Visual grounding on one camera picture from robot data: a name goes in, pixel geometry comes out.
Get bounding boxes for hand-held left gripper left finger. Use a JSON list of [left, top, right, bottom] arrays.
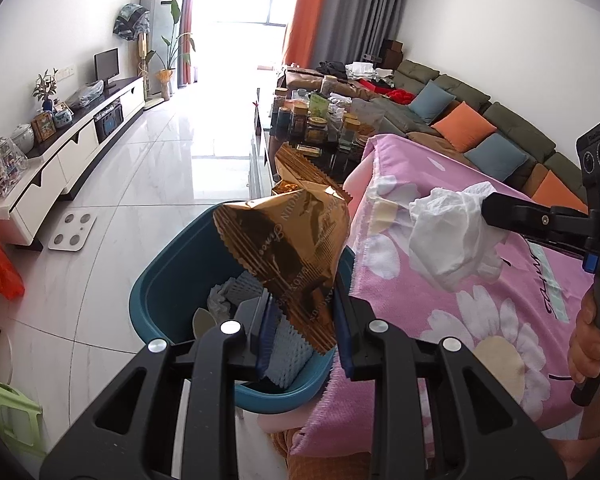
[[39, 292, 282, 480]]

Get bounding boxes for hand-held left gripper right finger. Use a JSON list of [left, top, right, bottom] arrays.
[[333, 292, 567, 480]]

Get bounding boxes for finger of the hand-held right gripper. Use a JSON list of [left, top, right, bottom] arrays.
[[480, 191, 600, 252], [524, 236, 599, 274]]

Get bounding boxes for white tissue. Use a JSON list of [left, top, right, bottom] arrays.
[[408, 182, 504, 292]]

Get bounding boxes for large gold foil wrapper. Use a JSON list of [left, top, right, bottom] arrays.
[[212, 142, 354, 357]]

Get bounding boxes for teal plastic bin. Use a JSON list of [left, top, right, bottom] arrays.
[[128, 202, 357, 414]]

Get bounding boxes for person's right forearm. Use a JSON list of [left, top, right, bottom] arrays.
[[544, 390, 600, 480]]

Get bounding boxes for person's right hand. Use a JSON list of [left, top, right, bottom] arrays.
[[567, 289, 600, 387]]

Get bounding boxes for orange cushion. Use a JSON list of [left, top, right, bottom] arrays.
[[531, 168, 589, 212], [429, 101, 499, 154]]

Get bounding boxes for crumpled grey tissue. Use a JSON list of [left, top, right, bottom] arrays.
[[206, 284, 242, 317]]

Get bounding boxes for blue cushion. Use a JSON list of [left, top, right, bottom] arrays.
[[408, 81, 458, 126], [463, 132, 529, 184]]

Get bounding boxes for pink floral blanket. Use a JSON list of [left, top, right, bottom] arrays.
[[289, 132, 600, 457]]

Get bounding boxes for green sofa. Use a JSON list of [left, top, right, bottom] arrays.
[[369, 57, 589, 212]]

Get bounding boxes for orange cloth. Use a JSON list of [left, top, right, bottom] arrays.
[[269, 429, 332, 480]]

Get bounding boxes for brown wooden cabinet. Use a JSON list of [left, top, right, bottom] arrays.
[[379, 38, 407, 69]]

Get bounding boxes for pile of clothes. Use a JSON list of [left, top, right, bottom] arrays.
[[314, 59, 417, 107]]

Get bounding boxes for group of glass jars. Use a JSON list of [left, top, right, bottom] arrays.
[[271, 88, 377, 162]]

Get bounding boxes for white bathroom scale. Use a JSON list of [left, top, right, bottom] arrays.
[[47, 211, 99, 252]]

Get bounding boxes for brown ottoman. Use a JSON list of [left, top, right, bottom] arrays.
[[281, 64, 377, 102]]

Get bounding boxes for green plastic stool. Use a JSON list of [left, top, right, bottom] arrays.
[[0, 371, 46, 459]]

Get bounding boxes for white TV cabinet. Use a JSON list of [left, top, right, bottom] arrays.
[[0, 75, 148, 252]]

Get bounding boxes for blue white porcelain jar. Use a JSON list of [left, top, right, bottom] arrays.
[[52, 102, 76, 129]]

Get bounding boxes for clear plastic bag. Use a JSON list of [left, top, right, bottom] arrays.
[[67, 79, 106, 109]]

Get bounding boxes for glass ornament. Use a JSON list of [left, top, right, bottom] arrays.
[[0, 135, 31, 197]]

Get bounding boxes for tall leafy floor plant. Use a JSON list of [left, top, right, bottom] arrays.
[[144, 0, 197, 102]]

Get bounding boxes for white ceramic jar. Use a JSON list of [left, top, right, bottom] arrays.
[[10, 123, 36, 154]]

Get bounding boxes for black monitor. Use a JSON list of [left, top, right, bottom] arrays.
[[93, 48, 122, 87]]

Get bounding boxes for white standing air conditioner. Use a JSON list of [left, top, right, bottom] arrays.
[[140, 0, 188, 99]]

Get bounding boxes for striped grey orange curtain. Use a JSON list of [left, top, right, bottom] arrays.
[[178, 0, 202, 87]]

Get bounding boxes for small plant in blue vase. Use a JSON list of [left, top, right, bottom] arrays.
[[32, 68, 61, 112]]

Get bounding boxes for cloth-covered fan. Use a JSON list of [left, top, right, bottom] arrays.
[[112, 2, 152, 42]]

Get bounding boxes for wooden picture frame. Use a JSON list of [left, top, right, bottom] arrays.
[[30, 111, 58, 144]]

